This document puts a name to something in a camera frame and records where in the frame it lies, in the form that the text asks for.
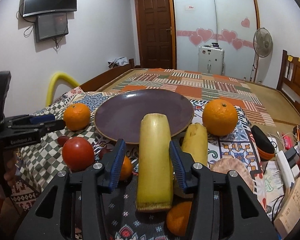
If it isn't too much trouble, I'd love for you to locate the patchwork bed sheet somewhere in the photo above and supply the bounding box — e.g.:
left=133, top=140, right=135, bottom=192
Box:
left=99, top=68, right=300, bottom=128

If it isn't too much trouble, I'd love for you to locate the yellow foam tube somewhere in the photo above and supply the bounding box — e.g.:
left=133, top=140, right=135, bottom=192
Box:
left=45, top=72, right=79, bottom=106

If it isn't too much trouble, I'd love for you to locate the large yellow banana piece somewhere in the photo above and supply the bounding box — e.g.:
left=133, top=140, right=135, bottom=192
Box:
left=136, top=113, right=173, bottom=212

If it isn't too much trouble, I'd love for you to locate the grey wall monitor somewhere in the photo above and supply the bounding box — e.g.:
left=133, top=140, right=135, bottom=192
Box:
left=34, top=13, right=69, bottom=43

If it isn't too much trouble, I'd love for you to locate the large right orange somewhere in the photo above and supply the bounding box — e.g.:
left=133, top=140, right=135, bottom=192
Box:
left=202, top=99, right=238, bottom=137

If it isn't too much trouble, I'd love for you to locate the wooden bed headboard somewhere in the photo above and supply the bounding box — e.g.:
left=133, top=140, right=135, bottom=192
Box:
left=276, top=50, right=300, bottom=114

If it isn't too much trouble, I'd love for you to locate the brown wooden door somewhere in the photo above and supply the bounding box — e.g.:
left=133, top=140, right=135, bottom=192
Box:
left=134, top=0, right=175, bottom=69

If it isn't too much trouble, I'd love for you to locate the red tomato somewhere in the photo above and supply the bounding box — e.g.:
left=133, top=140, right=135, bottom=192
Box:
left=62, top=137, right=95, bottom=172

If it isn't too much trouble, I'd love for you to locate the left orange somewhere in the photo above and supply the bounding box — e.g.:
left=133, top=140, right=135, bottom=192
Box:
left=63, top=103, right=91, bottom=131

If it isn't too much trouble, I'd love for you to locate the white standing fan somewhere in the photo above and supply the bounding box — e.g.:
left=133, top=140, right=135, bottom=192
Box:
left=250, top=28, right=273, bottom=83

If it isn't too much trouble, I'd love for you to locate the white power strip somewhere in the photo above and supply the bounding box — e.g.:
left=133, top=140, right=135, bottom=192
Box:
left=276, top=151, right=300, bottom=189

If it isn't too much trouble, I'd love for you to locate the pink woven coaster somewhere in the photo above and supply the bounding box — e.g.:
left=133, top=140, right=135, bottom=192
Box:
left=210, top=157, right=254, bottom=193

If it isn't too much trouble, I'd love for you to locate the small orange behind finger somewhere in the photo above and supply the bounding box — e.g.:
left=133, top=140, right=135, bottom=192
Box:
left=119, top=156, right=133, bottom=181

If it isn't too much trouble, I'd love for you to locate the orange at bottom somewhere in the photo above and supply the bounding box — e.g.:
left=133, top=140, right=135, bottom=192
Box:
left=166, top=201, right=192, bottom=237

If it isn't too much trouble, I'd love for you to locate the black orange glasses case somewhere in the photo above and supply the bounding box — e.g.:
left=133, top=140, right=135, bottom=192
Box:
left=251, top=125, right=275, bottom=161

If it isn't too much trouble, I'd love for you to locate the brown paper booklet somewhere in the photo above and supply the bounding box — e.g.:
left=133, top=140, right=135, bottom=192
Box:
left=274, top=178, right=300, bottom=239

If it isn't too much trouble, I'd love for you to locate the purple ceramic plate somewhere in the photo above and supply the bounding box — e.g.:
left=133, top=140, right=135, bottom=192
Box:
left=94, top=89, right=194, bottom=144

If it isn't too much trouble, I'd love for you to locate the small yellow banana piece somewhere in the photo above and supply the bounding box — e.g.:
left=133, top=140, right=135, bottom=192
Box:
left=181, top=123, right=208, bottom=166

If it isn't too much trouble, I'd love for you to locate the small dark red fruit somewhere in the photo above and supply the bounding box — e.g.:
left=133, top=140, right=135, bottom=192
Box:
left=57, top=135, right=70, bottom=147

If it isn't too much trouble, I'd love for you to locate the white suitcase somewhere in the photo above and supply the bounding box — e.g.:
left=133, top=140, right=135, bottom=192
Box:
left=198, top=42, right=224, bottom=75

